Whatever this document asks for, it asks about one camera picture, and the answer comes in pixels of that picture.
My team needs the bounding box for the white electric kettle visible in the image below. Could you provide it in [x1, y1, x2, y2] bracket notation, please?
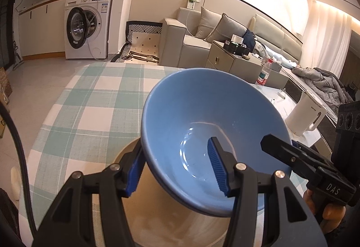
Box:
[285, 91, 327, 137]

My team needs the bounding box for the grey tissue box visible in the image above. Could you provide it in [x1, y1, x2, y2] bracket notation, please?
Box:
[261, 56, 282, 73]

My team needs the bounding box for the clear plastic water bottle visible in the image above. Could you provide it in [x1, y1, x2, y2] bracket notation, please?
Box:
[255, 58, 274, 86]

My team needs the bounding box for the grey drawer cabinet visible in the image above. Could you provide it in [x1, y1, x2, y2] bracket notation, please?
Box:
[205, 40, 290, 87]

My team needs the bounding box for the checked teal tablecloth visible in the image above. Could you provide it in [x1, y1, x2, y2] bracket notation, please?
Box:
[18, 63, 307, 247]

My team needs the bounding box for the brown extension cable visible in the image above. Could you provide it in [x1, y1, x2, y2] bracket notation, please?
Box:
[128, 50, 159, 63]

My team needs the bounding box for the black cable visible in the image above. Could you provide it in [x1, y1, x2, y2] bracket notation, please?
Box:
[0, 101, 38, 239]

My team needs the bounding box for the black white patterned rug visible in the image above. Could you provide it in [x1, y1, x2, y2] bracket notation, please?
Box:
[111, 20, 164, 65]

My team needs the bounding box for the dark blue jacket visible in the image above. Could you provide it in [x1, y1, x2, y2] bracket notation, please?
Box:
[242, 29, 258, 52]

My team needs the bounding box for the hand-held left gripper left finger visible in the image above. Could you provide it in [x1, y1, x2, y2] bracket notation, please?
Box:
[32, 137, 147, 247]

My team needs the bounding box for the beige upholstered bed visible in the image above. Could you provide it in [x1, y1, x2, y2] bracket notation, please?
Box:
[247, 14, 355, 113]

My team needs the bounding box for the grey duvet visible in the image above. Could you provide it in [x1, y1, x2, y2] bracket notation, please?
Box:
[291, 67, 353, 104]

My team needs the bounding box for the grey sofa pillow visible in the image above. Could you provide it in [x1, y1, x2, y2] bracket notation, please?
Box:
[195, 6, 223, 40]
[205, 13, 248, 44]

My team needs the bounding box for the white marble coffee table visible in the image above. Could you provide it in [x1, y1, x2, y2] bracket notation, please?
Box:
[247, 82, 335, 158]

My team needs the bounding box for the beige sofa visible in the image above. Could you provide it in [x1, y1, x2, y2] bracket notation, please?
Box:
[159, 7, 254, 68]

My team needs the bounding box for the white charging cable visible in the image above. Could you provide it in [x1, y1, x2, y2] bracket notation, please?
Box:
[186, 8, 197, 38]

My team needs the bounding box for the black storage box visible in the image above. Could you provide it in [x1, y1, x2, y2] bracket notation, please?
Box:
[223, 40, 251, 55]

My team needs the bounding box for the white curtain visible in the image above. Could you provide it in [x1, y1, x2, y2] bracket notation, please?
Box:
[312, 1, 352, 79]

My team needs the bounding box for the light blue blanket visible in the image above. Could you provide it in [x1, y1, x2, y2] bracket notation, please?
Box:
[253, 42, 299, 68]

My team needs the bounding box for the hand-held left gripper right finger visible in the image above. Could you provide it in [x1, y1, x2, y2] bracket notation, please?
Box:
[207, 137, 328, 247]

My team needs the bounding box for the large cream plate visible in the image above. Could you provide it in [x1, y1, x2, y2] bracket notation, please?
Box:
[112, 135, 239, 247]

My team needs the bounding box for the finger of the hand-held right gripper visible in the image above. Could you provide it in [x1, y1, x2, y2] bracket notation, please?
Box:
[292, 141, 338, 169]
[260, 134, 322, 183]

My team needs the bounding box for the dark glass door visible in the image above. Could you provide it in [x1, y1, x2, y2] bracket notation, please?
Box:
[0, 0, 17, 68]

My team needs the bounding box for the white washing machine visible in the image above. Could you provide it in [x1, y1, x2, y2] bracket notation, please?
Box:
[64, 0, 114, 60]

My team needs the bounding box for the person's right hand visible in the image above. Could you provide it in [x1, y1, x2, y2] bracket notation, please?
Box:
[303, 189, 346, 233]

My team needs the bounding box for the white kitchen counter cabinet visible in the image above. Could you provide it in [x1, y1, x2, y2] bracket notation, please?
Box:
[18, 0, 116, 58]

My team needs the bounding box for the brown patterned gift bag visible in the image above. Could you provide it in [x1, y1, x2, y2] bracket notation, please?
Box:
[0, 67, 13, 97]

